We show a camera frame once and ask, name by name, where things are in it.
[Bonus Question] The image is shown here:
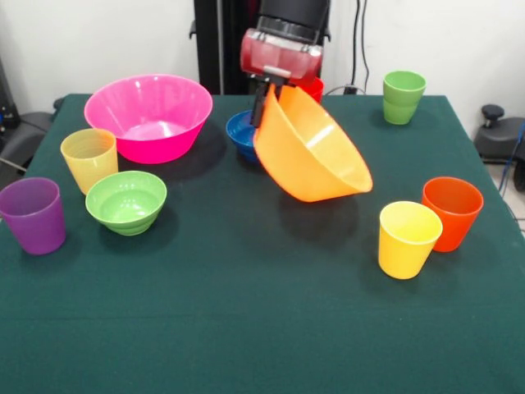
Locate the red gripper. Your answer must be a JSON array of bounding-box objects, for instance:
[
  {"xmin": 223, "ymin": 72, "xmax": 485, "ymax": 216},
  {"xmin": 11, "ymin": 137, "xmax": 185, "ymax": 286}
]
[{"xmin": 240, "ymin": 27, "xmax": 324, "ymax": 127}]

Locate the large orange bowl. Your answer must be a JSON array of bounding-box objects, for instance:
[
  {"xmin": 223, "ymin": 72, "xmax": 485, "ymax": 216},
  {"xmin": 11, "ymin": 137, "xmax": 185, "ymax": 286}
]
[{"xmin": 253, "ymin": 83, "xmax": 373, "ymax": 204}]

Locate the small blue bowl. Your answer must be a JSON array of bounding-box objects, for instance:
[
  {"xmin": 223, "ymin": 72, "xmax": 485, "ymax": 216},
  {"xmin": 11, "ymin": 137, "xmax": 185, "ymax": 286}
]
[{"xmin": 225, "ymin": 109, "xmax": 263, "ymax": 165}]

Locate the red cup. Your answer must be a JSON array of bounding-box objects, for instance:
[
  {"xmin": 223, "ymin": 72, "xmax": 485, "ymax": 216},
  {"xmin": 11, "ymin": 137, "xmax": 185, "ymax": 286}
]
[{"xmin": 301, "ymin": 77, "xmax": 325, "ymax": 104}]

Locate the large pink bowl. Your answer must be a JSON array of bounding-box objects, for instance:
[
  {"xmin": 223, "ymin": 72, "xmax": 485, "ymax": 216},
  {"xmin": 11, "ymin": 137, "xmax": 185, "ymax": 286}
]
[{"xmin": 84, "ymin": 73, "xmax": 214, "ymax": 165}]

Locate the green cup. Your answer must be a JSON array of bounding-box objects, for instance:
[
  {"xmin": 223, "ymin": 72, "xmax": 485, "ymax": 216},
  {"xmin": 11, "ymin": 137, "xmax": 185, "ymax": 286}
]
[{"xmin": 382, "ymin": 70, "xmax": 427, "ymax": 126}]

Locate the pale yellow translucent cup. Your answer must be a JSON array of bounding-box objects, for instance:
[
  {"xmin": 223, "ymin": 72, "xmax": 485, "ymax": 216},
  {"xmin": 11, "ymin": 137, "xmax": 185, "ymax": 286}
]
[{"xmin": 60, "ymin": 127, "xmax": 120, "ymax": 196}]

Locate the dark green table cloth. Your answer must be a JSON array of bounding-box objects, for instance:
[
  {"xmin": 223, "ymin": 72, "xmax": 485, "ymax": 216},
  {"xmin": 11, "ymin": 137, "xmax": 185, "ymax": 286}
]
[{"xmin": 0, "ymin": 93, "xmax": 525, "ymax": 394}]

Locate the bright yellow cup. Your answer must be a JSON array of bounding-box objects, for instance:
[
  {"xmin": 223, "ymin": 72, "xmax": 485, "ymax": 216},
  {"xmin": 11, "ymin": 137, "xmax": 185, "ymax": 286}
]
[{"xmin": 377, "ymin": 200, "xmax": 444, "ymax": 281}]

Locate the orange-red cup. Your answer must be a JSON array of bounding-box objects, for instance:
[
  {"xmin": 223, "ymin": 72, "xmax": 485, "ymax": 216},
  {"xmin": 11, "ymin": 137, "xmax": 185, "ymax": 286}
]
[{"xmin": 421, "ymin": 176, "xmax": 485, "ymax": 253}]

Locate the black stand base with knob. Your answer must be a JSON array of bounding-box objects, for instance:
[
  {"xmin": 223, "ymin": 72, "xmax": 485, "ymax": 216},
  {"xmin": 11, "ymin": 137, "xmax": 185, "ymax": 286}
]
[{"xmin": 475, "ymin": 103, "xmax": 525, "ymax": 166}]

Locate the dark grey stand base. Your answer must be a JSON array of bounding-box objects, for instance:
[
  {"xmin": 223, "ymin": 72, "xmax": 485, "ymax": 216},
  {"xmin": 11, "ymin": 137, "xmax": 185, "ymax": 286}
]
[{"xmin": 0, "ymin": 110, "xmax": 54, "ymax": 176}]

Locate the black equipment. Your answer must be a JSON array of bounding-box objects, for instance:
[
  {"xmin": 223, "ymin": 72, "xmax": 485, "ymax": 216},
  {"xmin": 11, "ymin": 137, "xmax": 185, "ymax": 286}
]
[{"xmin": 0, "ymin": 57, "xmax": 21, "ymax": 129}]

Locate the purple cup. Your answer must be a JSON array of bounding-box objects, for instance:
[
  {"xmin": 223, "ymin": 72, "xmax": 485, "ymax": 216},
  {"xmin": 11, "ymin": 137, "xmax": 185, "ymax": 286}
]
[{"xmin": 0, "ymin": 176, "xmax": 66, "ymax": 256}]

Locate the black wall cable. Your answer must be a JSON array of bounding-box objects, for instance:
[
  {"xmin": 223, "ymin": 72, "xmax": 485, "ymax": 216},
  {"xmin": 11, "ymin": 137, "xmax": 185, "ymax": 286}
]
[{"xmin": 327, "ymin": 0, "xmax": 371, "ymax": 96}]

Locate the blue cable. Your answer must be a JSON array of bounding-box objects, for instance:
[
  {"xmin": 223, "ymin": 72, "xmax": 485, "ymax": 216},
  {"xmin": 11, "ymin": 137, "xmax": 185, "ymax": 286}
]
[{"xmin": 498, "ymin": 122, "xmax": 525, "ymax": 194}]

